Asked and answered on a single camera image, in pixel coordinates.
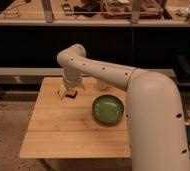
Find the black device on shelf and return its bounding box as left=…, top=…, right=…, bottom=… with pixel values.
left=61, top=3, right=73, bottom=16

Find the brown rectangular block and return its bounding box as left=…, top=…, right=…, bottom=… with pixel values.
left=66, top=90, right=78, bottom=99

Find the white cup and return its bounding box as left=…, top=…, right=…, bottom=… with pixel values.
left=97, top=80, right=108, bottom=91

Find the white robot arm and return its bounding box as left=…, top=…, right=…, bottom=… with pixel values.
left=57, top=44, right=190, bottom=171

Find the green ceramic bowl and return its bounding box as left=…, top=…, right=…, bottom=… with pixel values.
left=92, top=95, right=124, bottom=124

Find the tray with items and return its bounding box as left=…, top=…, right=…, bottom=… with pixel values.
left=100, top=0, right=163, bottom=19

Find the metal shelf rack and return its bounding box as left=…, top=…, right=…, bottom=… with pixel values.
left=0, top=0, right=190, bottom=27

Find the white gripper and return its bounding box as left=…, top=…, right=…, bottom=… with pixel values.
left=58, top=78, right=82, bottom=99

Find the wooden table board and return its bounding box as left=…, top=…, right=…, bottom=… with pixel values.
left=20, top=77, right=130, bottom=158

